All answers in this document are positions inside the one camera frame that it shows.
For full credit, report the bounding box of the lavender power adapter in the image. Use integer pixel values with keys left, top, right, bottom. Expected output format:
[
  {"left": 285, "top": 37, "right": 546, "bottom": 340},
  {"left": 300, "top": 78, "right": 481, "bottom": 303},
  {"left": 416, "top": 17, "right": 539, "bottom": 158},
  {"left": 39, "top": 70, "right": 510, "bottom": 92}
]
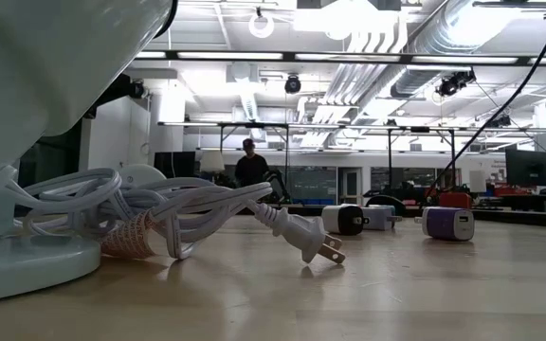
[{"left": 360, "top": 205, "right": 403, "bottom": 232}]

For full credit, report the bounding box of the purple and white wall charger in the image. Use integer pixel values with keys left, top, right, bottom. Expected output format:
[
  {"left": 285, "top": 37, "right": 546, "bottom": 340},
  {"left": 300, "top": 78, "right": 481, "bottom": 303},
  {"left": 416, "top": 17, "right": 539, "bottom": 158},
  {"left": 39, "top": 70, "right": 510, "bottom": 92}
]
[{"left": 413, "top": 206, "right": 476, "bottom": 242}]

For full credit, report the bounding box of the person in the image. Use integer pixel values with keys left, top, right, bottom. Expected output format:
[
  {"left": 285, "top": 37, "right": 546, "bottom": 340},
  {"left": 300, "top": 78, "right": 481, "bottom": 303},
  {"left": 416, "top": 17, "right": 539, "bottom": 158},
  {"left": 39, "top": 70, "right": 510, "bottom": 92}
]
[{"left": 233, "top": 137, "right": 270, "bottom": 188}]

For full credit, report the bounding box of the white shade table lamp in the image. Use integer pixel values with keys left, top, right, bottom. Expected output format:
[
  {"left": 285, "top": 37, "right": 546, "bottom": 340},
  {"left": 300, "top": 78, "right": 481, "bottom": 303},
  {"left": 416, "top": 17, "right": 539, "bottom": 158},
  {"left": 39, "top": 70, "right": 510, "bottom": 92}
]
[{"left": 199, "top": 150, "right": 226, "bottom": 184}]

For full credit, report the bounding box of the pale green desk lamp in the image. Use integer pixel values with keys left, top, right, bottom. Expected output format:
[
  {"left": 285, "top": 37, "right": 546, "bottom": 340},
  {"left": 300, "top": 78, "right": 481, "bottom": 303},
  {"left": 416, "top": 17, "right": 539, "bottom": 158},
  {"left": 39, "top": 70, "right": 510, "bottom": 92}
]
[{"left": 0, "top": 0, "right": 179, "bottom": 304}]

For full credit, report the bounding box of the black metal workstation frame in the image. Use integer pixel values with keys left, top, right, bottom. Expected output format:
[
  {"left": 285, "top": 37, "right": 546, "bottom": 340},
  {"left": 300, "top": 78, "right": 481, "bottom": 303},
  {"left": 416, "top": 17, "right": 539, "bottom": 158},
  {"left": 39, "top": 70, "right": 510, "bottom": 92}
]
[{"left": 218, "top": 121, "right": 457, "bottom": 190}]

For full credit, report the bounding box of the white lamp power cord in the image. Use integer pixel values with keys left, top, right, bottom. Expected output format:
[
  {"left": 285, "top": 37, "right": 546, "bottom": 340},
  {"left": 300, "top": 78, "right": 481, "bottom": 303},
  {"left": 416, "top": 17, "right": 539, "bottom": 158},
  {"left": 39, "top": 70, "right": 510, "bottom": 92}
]
[{"left": 0, "top": 163, "right": 348, "bottom": 265}]

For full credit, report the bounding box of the white and black wall charger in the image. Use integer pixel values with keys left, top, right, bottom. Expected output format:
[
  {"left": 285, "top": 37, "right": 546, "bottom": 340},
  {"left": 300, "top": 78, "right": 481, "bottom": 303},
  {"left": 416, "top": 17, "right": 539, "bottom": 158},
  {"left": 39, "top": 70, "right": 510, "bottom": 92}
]
[{"left": 320, "top": 204, "right": 371, "bottom": 237}]

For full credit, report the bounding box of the black dome camera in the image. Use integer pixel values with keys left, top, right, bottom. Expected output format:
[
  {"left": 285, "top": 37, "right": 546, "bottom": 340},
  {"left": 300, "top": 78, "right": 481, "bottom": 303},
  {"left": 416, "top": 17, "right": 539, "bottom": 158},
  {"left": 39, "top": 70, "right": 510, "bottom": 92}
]
[{"left": 284, "top": 74, "right": 302, "bottom": 95}]

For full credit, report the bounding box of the white ring light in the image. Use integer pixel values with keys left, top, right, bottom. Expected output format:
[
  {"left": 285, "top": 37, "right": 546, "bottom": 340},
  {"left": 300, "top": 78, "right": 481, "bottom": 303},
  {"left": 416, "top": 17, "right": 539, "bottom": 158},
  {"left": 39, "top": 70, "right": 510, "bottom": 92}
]
[{"left": 247, "top": 11, "right": 276, "bottom": 40}]

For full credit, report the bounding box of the black aluminium rig frame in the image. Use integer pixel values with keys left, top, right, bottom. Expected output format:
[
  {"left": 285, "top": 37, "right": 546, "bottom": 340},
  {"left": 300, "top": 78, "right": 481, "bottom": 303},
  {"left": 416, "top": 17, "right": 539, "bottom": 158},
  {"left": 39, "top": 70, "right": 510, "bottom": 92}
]
[{"left": 133, "top": 49, "right": 546, "bottom": 231}]

